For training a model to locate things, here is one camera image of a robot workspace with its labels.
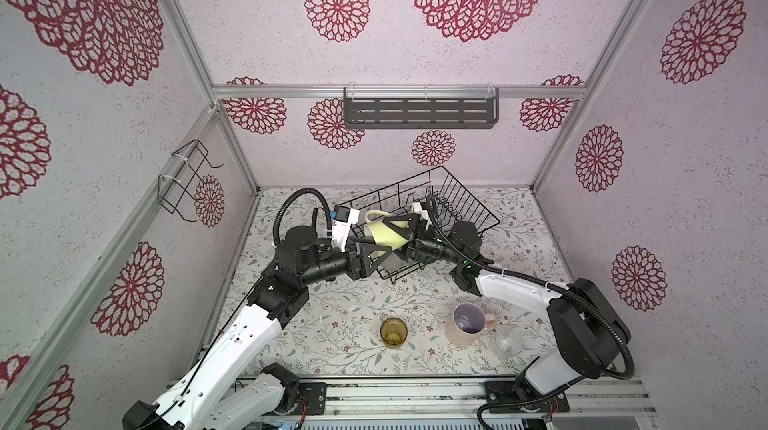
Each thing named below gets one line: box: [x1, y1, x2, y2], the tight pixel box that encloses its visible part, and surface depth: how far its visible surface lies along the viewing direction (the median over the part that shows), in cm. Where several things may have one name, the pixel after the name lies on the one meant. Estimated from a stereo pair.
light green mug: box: [364, 210, 409, 250], surface depth 70 cm
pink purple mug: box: [445, 302, 497, 348], surface depth 81 cm
